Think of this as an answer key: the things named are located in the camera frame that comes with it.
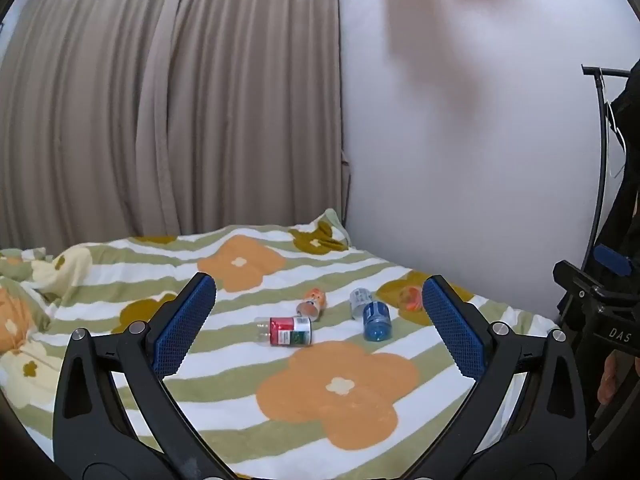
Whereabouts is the blue plastic bottle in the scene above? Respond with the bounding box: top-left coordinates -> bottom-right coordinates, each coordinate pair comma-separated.
362,300 -> 393,341

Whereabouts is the beige curtain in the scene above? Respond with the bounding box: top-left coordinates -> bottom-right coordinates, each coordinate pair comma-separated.
1,0 -> 348,250

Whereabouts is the orange clear plastic cup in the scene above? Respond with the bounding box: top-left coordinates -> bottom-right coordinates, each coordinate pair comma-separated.
399,285 -> 424,312

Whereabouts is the black metal stand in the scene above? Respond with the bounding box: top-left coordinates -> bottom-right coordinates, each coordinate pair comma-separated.
582,65 -> 630,271

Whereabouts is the floral striped blanket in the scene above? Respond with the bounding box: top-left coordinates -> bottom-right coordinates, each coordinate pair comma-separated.
0,207 -> 561,480

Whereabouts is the red green label bottle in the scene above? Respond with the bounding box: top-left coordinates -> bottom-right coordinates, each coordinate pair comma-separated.
255,315 -> 312,347

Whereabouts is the orange cartoon label bottle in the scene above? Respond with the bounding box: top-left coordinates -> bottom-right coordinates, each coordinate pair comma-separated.
296,288 -> 326,322

